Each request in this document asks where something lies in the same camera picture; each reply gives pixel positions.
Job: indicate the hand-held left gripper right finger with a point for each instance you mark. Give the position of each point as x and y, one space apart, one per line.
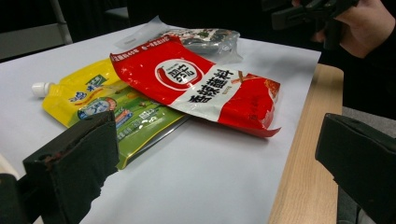
364 161

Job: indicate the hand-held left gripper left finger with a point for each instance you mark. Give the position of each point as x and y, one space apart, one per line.
74 161

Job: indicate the yellow green spout pouch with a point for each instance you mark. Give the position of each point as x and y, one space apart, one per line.
71 99

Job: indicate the clear seaweed bag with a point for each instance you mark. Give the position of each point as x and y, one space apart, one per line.
214 40

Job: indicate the red seasoning packet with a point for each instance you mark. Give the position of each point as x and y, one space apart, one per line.
193 81

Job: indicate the white paper mat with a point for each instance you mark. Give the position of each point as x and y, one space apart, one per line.
199 174

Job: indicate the white metal desk frame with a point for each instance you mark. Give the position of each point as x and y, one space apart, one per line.
34 40

